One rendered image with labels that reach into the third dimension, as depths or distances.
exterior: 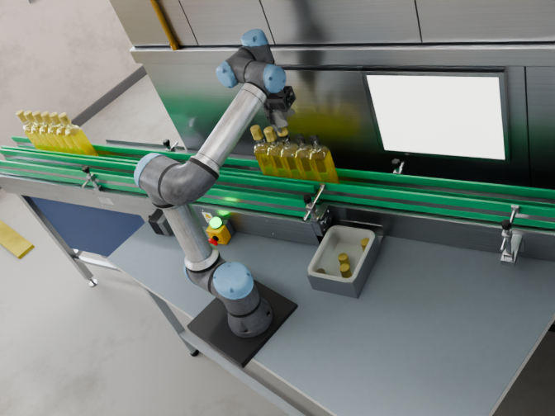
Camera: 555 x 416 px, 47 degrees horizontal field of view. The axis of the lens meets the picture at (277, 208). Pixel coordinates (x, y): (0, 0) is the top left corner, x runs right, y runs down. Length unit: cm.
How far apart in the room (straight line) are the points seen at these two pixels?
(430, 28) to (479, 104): 27
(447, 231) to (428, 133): 32
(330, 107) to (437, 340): 83
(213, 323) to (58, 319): 173
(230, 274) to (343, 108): 67
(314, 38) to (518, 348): 111
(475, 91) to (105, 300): 244
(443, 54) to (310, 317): 92
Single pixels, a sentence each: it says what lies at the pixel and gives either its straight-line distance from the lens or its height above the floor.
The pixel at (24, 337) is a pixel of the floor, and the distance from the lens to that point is 386.
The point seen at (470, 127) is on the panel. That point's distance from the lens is 205.
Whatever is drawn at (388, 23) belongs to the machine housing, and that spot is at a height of 147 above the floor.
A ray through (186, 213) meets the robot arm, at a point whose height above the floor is 123.
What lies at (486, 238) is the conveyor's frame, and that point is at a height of 82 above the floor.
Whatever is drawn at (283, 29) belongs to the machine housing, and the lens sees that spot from 210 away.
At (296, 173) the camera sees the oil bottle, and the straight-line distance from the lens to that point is 224.
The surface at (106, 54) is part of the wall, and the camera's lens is 533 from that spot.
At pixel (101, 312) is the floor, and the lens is 365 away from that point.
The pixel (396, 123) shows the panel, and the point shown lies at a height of 112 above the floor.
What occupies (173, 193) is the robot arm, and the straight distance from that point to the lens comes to 174.
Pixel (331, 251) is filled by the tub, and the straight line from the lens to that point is 223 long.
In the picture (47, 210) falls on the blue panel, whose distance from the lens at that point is 338.
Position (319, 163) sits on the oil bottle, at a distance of 215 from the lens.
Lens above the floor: 240
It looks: 41 degrees down
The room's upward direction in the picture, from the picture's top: 23 degrees counter-clockwise
